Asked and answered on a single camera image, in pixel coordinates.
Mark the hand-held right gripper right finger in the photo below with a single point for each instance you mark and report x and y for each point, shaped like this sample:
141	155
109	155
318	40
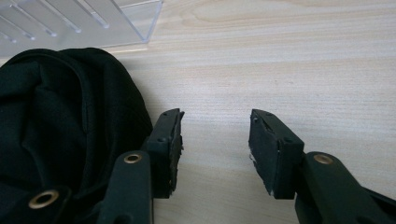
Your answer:
274	155

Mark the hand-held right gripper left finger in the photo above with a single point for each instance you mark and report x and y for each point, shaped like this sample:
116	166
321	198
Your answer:
163	149

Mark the black cloth garment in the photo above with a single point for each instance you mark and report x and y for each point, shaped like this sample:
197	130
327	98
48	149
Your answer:
62	124

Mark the clear acrylic rack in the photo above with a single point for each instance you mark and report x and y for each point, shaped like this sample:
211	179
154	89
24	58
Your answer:
74	21

